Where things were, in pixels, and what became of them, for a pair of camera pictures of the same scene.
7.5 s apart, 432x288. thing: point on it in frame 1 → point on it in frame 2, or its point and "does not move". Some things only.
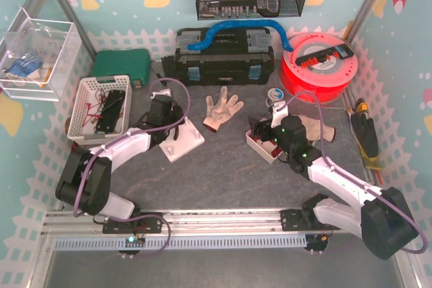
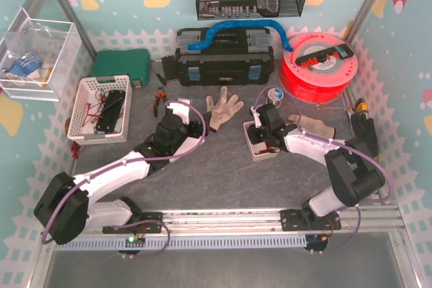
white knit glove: x=222 y=111 does not move
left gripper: x=172 y=129 → x=197 y=127
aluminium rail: x=183 y=220 does not move
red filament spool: x=323 y=83 does not move
